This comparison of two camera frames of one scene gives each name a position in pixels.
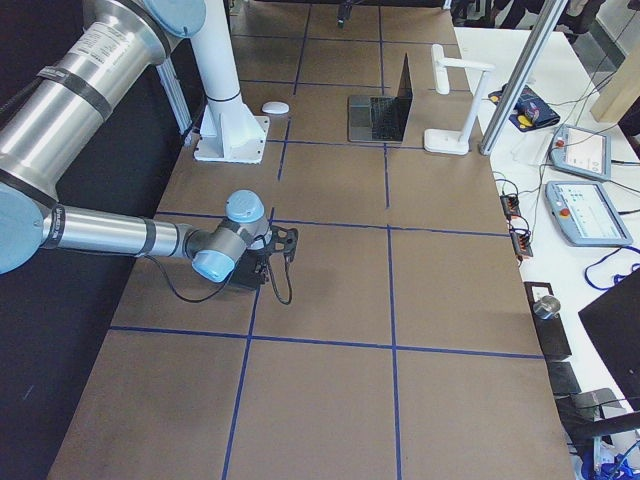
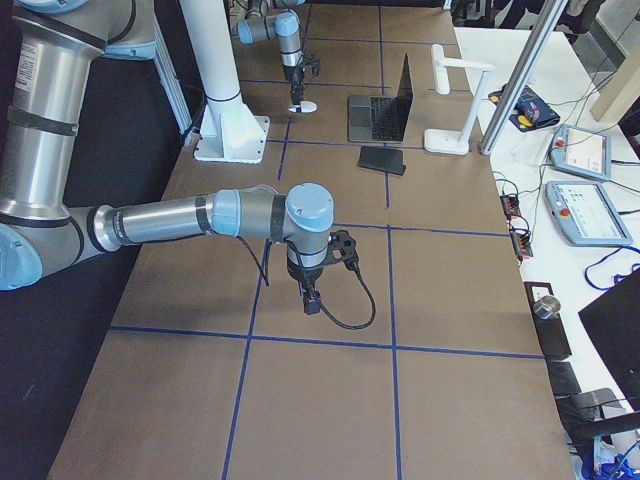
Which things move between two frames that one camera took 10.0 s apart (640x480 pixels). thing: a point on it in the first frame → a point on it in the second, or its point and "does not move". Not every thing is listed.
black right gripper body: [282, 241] → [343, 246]
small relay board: [510, 205] does not move
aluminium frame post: [523, 73] does not move
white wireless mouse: [276, 107] → [304, 107]
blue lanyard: [614, 279] does not move
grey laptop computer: [379, 118] does not move
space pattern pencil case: [530, 112] does not move
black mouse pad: [245, 274] → [382, 159]
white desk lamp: [448, 142] does not move
